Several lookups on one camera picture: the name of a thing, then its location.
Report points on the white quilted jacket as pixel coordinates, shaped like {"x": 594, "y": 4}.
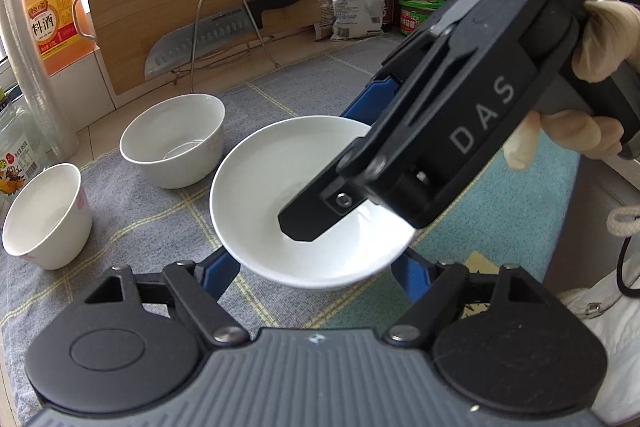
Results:
{"x": 620, "y": 357}

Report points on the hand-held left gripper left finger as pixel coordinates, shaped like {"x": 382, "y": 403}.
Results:
{"x": 220, "y": 274}

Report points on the stack of clear plastic cups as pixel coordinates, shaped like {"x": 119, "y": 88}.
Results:
{"x": 35, "y": 92}

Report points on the grey teal checked cloth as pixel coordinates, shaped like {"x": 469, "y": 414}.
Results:
{"x": 150, "y": 227}

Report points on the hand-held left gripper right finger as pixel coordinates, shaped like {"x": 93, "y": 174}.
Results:
{"x": 415, "y": 277}

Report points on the green-lid sauce jar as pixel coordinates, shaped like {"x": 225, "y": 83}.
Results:
{"x": 417, "y": 14}

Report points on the clear glass jar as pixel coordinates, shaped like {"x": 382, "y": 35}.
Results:
{"x": 17, "y": 142}

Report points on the white bowl with pink flowers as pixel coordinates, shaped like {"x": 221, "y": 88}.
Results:
{"x": 45, "y": 207}
{"x": 250, "y": 187}

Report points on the red and white seasoning bag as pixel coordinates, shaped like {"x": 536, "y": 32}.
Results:
{"x": 325, "y": 2}

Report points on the plain white bowl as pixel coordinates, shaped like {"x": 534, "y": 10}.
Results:
{"x": 170, "y": 127}

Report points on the person's right hand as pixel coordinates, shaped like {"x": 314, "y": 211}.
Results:
{"x": 605, "y": 37}

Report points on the orange cooking wine bottle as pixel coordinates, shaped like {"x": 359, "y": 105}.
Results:
{"x": 47, "y": 32}

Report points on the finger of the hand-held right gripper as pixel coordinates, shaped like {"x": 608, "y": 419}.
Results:
{"x": 367, "y": 99}
{"x": 310, "y": 217}

